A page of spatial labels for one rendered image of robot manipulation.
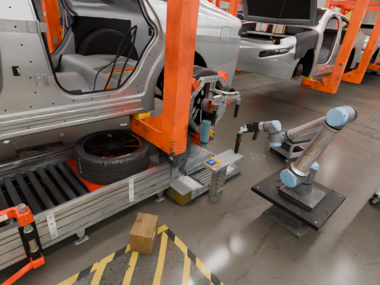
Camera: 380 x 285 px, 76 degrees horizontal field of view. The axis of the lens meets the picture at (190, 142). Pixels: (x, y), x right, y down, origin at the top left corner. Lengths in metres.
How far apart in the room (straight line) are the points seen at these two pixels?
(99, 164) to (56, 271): 0.78
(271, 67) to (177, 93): 3.12
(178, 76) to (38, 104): 1.01
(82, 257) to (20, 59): 1.39
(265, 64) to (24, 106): 3.86
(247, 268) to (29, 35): 2.14
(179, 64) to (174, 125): 0.48
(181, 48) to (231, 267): 1.61
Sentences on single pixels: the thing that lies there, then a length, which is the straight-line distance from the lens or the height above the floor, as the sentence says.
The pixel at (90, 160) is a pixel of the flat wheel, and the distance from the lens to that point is 2.11.
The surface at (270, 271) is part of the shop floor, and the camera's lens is 2.07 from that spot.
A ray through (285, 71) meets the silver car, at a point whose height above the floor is 0.90.
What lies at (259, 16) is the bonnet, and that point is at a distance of 6.07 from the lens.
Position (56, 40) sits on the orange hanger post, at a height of 1.13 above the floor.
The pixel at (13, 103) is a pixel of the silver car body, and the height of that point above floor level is 0.98.
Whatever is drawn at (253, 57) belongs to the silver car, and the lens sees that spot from 4.84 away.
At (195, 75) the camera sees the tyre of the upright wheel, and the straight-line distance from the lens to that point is 2.28.
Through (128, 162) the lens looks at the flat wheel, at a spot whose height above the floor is 0.48.
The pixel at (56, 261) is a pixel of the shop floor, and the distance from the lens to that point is 2.09.
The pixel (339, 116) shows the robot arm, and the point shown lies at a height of 1.12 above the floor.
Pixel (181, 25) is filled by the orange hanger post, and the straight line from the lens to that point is 1.80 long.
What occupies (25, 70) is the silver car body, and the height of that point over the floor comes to 1.19.
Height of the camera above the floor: 1.57
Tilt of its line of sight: 27 degrees down
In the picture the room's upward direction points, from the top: 6 degrees clockwise
